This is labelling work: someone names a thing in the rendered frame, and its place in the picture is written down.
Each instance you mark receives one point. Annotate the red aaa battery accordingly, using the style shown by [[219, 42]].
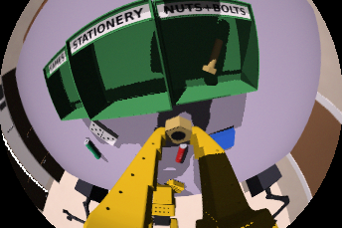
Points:
[[181, 152]]

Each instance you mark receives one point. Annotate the green battery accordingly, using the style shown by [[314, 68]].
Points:
[[92, 149]]

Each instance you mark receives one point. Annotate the green bin rack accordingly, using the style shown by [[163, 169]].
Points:
[[121, 74]]

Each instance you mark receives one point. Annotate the white domino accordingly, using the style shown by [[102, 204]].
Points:
[[103, 132]]

